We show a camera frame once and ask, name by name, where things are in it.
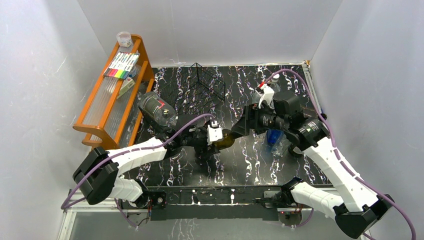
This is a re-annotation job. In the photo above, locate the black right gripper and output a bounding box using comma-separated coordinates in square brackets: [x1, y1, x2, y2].
[230, 102, 288, 137]

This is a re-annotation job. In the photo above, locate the round clear bottle black label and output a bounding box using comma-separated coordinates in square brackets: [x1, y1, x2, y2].
[139, 91, 177, 127]

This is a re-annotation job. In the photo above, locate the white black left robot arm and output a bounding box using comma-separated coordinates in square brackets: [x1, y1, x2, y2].
[72, 122, 225, 208]

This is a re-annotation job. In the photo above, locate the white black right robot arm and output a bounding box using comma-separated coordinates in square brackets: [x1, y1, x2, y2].
[231, 91, 391, 239]

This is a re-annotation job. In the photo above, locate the blue glass bottle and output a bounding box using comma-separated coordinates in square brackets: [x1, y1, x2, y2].
[266, 129, 284, 146]

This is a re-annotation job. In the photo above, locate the clear bottle white cap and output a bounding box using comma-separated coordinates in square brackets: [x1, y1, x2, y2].
[269, 73, 281, 94]

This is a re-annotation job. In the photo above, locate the olive green wine bottle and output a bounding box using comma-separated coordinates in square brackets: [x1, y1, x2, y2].
[288, 144, 304, 158]

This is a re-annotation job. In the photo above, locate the brown booklet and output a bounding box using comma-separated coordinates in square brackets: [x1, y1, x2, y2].
[300, 102, 318, 118]

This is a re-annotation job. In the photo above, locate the orange wooden shelf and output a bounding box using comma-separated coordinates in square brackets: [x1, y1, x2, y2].
[73, 34, 155, 150]

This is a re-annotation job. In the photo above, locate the small white box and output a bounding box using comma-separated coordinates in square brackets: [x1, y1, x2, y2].
[117, 77, 135, 99]

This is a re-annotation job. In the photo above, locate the pack of coloured markers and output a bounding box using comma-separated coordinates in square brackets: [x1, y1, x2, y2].
[103, 51, 140, 79]

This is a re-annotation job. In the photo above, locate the clear plastic cup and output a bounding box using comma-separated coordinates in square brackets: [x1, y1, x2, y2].
[116, 31, 133, 48]

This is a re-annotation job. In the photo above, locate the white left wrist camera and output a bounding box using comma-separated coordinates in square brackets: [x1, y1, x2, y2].
[207, 120, 224, 145]

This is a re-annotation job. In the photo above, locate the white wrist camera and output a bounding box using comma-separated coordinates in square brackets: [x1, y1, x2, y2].
[256, 83, 275, 109]
[207, 120, 224, 145]

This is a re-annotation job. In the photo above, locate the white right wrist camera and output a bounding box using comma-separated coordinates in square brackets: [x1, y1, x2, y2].
[256, 83, 275, 109]

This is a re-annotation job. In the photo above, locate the black wire wine rack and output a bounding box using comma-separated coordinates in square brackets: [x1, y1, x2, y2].
[156, 62, 226, 116]

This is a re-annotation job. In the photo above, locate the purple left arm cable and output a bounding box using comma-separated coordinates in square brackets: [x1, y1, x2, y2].
[60, 113, 215, 211]

